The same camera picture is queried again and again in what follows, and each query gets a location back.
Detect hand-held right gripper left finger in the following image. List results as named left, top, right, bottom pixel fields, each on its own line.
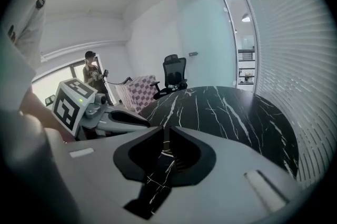
left=64, top=126, right=164, bottom=224

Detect red white checkered tablecloth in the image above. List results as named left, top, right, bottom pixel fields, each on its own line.
left=114, top=75, right=158, bottom=115

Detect frosted glass door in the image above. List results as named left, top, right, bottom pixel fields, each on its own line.
left=176, top=0, right=237, bottom=92

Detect person's white printed shirt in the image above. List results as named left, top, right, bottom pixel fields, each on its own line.
left=0, top=0, right=55, bottom=118

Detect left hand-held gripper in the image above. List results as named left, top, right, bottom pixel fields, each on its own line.
left=52, top=78, right=151, bottom=137

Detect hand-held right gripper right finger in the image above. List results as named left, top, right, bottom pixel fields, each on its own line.
left=157, top=127, right=306, bottom=224

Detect person's left forearm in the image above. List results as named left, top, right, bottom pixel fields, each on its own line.
left=19, top=90, right=68, bottom=139

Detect black shelf rack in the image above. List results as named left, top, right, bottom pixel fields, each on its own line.
left=237, top=49, right=256, bottom=85

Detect white venetian blinds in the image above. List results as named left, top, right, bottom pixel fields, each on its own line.
left=218, top=0, right=337, bottom=189

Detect black mesh office chair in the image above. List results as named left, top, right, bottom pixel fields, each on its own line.
left=150, top=54, right=189, bottom=100

